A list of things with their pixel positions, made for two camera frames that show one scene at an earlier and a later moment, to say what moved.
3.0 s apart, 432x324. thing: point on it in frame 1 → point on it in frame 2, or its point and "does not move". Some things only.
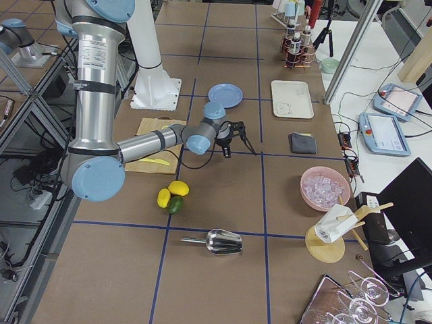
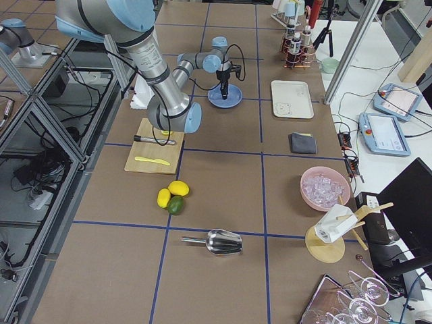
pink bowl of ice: (322, 187) does not move
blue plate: (230, 95) does not move
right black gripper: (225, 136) → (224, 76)
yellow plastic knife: (158, 160) does not move
